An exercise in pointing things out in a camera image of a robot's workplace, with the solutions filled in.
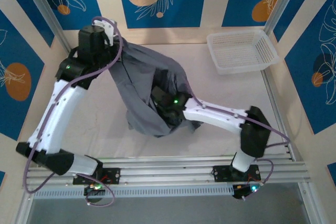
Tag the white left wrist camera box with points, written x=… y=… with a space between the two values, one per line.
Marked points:
x=110 y=31

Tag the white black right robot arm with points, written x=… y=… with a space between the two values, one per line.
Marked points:
x=215 y=116

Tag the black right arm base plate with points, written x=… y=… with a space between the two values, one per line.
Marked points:
x=220 y=172

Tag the grey t-shirt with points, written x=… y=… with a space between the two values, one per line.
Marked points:
x=136 y=77

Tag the black controller board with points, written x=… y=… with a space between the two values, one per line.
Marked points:
x=94 y=187
x=240 y=193

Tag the aluminium corner post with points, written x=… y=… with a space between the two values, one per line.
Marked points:
x=44 y=6
x=278 y=6

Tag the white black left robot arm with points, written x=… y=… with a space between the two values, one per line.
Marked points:
x=60 y=113

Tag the aluminium rail frame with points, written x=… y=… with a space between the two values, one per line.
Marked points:
x=162 y=172

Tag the white plastic mesh basket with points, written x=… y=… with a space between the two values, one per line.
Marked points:
x=236 y=51

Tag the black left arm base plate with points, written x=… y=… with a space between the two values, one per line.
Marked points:
x=113 y=175

